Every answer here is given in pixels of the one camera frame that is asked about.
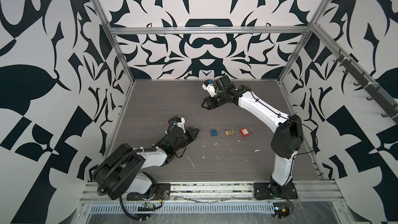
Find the blue padlock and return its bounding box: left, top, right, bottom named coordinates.
left=210, top=126, right=218, bottom=136

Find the white cable duct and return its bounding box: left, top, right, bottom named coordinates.
left=90, top=202, right=275, bottom=214

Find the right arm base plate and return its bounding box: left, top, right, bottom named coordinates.
left=253, top=181, right=299, bottom=200

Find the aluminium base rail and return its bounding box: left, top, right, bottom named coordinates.
left=82, top=178, right=344, bottom=201

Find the brass padlock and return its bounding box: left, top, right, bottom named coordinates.
left=224, top=127, right=234, bottom=136

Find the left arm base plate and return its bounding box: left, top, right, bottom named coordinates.
left=126, top=183, right=171, bottom=201

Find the wall hook rail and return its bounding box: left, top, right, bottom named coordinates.
left=334, top=48, right=398, bottom=119

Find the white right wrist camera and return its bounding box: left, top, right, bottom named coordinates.
left=202, top=79, right=218, bottom=97

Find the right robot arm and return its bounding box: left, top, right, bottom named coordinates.
left=201, top=75, right=305, bottom=200

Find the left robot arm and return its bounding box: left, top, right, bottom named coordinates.
left=93, top=116, right=200, bottom=222

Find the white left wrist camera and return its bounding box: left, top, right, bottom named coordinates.
left=173, top=117, right=186, bottom=133

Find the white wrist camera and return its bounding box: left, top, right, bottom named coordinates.
left=202, top=79, right=218, bottom=97
left=173, top=117, right=186, bottom=133

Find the red safety padlock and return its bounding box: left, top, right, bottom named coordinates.
left=237, top=123, right=250, bottom=137

